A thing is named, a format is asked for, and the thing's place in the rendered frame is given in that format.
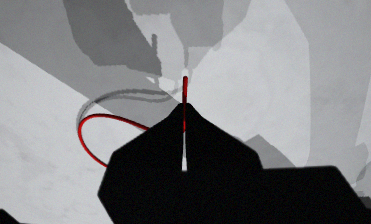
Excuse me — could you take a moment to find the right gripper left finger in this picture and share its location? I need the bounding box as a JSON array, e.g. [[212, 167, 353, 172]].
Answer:
[[105, 103, 184, 172]]

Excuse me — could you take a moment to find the red wire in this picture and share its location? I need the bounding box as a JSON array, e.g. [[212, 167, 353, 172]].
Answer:
[[78, 76, 188, 168]]

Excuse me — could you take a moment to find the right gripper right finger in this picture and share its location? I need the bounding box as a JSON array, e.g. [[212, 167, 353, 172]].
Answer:
[[185, 103, 263, 170]]

